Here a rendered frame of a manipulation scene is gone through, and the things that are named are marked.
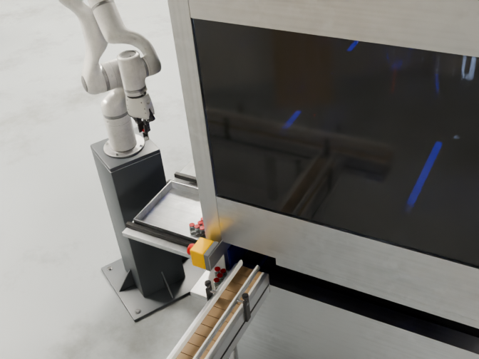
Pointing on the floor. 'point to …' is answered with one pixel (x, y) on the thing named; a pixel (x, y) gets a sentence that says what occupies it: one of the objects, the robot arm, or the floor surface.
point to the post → (197, 120)
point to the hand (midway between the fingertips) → (143, 127)
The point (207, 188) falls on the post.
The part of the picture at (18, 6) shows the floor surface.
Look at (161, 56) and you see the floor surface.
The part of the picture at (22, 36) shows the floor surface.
